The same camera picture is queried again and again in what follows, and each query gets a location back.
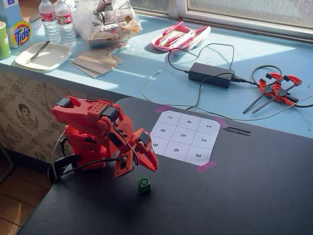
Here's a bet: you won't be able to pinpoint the red wrist camera mount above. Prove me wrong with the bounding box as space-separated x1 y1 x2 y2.
113 150 134 178

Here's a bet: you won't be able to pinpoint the patterned wallpaper panel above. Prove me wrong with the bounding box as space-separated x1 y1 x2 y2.
0 70 118 164

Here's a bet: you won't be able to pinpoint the white numbered grid paper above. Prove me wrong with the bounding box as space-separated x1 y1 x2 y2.
149 110 221 166

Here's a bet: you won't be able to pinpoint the silver table knife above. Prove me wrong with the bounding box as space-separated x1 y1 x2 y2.
25 40 51 65

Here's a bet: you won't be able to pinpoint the water bottle red label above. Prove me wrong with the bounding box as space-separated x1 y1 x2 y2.
54 0 77 47
38 0 62 44

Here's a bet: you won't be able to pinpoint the looped black adapter cable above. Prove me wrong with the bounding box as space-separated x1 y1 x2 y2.
167 43 235 74

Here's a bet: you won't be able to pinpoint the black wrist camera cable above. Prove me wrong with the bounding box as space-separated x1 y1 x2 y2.
50 156 124 186

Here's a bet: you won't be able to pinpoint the clear plastic bag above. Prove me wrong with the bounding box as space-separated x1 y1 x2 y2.
72 0 143 48

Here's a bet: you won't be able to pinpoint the green paper cup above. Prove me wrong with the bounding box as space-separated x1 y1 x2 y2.
0 21 12 61

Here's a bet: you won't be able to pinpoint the purple tape piece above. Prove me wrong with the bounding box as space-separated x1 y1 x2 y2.
154 105 172 114
214 116 230 129
195 160 219 174

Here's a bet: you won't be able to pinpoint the white framed window screen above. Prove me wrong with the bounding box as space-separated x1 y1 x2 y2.
187 0 313 31

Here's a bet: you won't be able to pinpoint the thin white cable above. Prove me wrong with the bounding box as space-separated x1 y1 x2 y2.
141 70 313 121

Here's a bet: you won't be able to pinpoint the brown paper napkins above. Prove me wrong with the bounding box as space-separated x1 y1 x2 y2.
69 48 123 79

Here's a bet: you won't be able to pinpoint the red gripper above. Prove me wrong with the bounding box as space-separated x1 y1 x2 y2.
133 127 159 172

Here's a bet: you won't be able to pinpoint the orange bar clamp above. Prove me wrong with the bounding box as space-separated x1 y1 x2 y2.
243 72 286 115
251 74 303 115

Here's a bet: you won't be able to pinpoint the green cube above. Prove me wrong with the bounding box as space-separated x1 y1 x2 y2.
137 176 152 194

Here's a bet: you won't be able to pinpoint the black power adapter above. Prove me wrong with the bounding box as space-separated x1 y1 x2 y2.
188 62 236 89

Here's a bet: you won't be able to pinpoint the Tide detergent box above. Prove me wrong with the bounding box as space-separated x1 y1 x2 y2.
6 12 46 49

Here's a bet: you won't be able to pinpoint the black table clamp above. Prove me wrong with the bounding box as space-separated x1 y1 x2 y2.
47 154 82 185

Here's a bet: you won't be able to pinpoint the brown cardboard box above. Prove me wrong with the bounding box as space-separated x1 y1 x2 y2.
18 0 42 19

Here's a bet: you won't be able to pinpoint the window frame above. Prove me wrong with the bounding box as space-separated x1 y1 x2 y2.
129 0 313 41

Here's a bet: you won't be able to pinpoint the white square plate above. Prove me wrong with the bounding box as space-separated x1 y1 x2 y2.
15 41 73 71

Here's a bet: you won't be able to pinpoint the black cable to table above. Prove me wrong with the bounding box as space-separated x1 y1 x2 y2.
185 72 233 110

